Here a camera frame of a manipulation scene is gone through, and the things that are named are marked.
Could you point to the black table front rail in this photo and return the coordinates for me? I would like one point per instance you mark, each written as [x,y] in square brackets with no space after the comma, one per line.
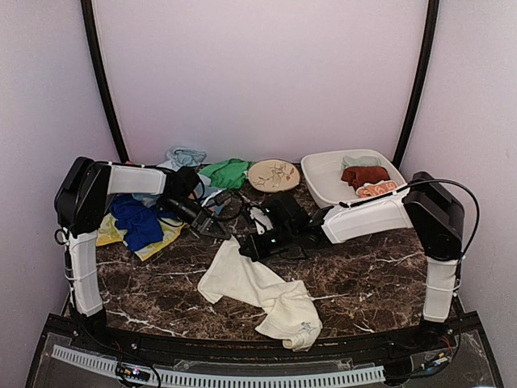
[389,346]

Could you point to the cream white embroidered towel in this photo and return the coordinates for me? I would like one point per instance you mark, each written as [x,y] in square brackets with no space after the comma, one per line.
[290,313]

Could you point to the orange bunny pattern towel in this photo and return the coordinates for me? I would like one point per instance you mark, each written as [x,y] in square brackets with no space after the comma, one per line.
[369,190]

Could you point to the black corner post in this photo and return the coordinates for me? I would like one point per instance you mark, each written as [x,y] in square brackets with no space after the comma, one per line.
[96,59]
[419,81]

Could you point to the pale green rolled towel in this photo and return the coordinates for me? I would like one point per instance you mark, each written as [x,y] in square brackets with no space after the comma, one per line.
[360,161]

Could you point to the green cloth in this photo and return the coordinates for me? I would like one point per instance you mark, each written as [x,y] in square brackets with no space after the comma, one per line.
[229,174]

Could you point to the black left corner post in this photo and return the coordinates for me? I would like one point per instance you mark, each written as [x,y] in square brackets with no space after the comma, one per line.
[96,59]

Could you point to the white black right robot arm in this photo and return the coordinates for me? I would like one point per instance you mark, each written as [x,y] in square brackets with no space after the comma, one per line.
[442,213]

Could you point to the beige round embroidered cloth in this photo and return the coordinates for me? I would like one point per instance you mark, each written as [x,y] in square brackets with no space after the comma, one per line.
[273,175]

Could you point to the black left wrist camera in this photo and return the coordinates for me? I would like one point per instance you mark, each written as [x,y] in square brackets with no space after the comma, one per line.
[185,181]

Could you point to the white plastic tub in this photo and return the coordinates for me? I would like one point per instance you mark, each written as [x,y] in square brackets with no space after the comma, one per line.
[323,172]

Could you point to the dark blue towel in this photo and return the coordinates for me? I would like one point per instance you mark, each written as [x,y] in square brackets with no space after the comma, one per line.
[141,229]

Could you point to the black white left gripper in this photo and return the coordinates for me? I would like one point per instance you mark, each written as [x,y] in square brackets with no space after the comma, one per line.
[206,224]

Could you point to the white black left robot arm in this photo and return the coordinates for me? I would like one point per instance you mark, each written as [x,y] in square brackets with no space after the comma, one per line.
[82,202]

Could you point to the light blue crumpled cloth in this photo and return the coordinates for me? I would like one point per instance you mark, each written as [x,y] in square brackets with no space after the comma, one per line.
[185,157]

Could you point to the white slotted cable duct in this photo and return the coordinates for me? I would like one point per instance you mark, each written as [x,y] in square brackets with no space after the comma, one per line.
[105,366]

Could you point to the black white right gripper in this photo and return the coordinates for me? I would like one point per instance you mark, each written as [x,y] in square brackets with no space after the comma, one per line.
[258,254]

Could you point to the small green circuit board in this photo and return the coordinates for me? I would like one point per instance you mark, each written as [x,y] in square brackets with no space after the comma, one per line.
[131,373]

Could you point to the black right corner post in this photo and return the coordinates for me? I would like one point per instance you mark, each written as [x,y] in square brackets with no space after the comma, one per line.
[419,81]

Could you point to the light blue dotted towel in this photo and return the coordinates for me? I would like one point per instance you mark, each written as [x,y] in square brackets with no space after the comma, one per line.
[141,202]

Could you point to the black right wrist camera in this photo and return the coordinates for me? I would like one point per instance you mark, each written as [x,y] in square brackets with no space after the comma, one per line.
[283,210]

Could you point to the rust brown rolled towel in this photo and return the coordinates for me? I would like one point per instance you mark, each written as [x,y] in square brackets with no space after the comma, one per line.
[357,177]

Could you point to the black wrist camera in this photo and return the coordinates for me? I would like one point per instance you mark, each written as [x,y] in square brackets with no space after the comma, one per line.
[185,181]
[283,210]

